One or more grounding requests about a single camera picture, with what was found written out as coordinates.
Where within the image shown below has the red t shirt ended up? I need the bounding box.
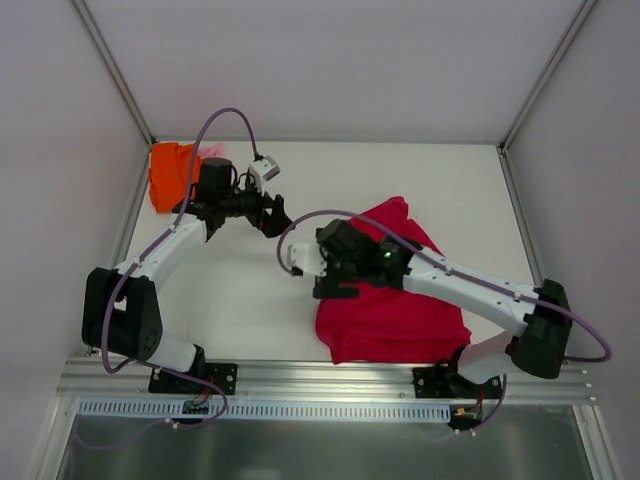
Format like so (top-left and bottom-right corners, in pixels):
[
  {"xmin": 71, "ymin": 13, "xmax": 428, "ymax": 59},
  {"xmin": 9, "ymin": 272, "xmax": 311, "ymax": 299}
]
[{"xmin": 315, "ymin": 197, "xmax": 471, "ymax": 364}]

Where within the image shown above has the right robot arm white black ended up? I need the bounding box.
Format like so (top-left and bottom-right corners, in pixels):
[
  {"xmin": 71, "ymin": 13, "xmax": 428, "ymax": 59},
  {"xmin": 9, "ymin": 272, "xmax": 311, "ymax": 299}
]
[{"xmin": 288, "ymin": 220, "xmax": 572, "ymax": 397}]

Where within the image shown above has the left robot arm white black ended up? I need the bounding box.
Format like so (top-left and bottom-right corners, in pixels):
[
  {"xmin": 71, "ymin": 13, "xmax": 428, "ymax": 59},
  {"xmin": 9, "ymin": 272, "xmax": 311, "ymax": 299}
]
[{"xmin": 81, "ymin": 156, "xmax": 291, "ymax": 393}]

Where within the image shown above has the pink t shirt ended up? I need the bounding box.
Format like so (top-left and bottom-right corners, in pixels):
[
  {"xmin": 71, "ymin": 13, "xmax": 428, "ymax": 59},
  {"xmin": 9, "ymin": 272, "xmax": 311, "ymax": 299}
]
[{"xmin": 197, "ymin": 143, "xmax": 225, "ymax": 159}]

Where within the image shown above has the orange t shirt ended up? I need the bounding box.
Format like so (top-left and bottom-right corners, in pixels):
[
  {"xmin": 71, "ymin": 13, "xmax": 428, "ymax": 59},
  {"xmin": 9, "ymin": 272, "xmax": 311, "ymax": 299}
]
[{"xmin": 148, "ymin": 142, "xmax": 194, "ymax": 214}]

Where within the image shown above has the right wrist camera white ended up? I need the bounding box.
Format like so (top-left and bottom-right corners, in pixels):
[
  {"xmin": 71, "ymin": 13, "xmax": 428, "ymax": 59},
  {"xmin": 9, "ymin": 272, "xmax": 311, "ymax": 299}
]
[{"xmin": 286, "ymin": 243, "xmax": 327, "ymax": 277}]

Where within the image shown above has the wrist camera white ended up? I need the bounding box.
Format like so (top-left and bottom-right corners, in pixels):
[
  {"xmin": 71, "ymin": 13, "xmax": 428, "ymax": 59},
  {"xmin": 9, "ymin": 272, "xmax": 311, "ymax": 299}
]
[
  {"xmin": 248, "ymin": 156, "xmax": 281, "ymax": 195},
  {"xmin": 286, "ymin": 243, "xmax": 327, "ymax": 277}
]

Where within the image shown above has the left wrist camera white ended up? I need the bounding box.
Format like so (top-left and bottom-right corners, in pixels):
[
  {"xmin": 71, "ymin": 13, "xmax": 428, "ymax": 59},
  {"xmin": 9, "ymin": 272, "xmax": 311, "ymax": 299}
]
[{"xmin": 248, "ymin": 156, "xmax": 281, "ymax": 195}]

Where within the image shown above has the aluminium mounting rail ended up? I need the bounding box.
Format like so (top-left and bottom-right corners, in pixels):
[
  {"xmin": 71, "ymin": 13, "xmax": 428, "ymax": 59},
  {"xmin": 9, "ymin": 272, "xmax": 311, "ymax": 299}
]
[{"xmin": 55, "ymin": 357, "xmax": 598, "ymax": 405}]

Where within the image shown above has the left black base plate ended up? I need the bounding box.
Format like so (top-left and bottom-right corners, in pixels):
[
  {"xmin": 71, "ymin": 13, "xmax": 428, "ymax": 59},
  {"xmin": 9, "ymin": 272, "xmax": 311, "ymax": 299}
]
[{"xmin": 148, "ymin": 362, "xmax": 238, "ymax": 396}]

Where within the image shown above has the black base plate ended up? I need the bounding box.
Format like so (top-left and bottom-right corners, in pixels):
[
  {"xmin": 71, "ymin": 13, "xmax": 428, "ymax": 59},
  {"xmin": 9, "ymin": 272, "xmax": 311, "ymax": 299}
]
[
  {"xmin": 148, "ymin": 362, "xmax": 238, "ymax": 396},
  {"xmin": 412, "ymin": 365, "xmax": 503, "ymax": 400}
]

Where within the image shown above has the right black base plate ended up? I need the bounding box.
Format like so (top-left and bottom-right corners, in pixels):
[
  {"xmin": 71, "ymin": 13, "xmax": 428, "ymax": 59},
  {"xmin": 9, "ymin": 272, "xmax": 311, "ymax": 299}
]
[{"xmin": 412, "ymin": 365, "xmax": 503, "ymax": 400}]

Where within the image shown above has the left aluminium frame post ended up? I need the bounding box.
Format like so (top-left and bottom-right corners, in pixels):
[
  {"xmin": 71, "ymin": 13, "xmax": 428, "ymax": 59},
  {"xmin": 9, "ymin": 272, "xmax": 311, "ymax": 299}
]
[{"xmin": 69, "ymin": 0, "xmax": 157, "ymax": 147}]

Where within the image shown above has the aluminium frame post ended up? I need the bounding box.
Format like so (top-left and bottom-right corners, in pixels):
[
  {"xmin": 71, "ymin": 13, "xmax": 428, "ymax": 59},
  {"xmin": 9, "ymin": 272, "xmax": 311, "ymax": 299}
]
[
  {"xmin": 497, "ymin": 0, "xmax": 601, "ymax": 151},
  {"xmin": 69, "ymin": 0, "xmax": 157, "ymax": 147}
]

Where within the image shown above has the white slotted cable duct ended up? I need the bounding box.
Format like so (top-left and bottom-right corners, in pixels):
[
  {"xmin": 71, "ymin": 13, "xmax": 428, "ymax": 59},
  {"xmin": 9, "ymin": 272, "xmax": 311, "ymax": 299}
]
[{"xmin": 77, "ymin": 398, "xmax": 451, "ymax": 424}]

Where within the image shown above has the right aluminium frame post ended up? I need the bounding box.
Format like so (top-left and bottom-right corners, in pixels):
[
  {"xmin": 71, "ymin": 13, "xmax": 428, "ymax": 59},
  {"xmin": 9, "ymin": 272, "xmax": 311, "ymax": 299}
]
[{"xmin": 497, "ymin": 0, "xmax": 601, "ymax": 151}]

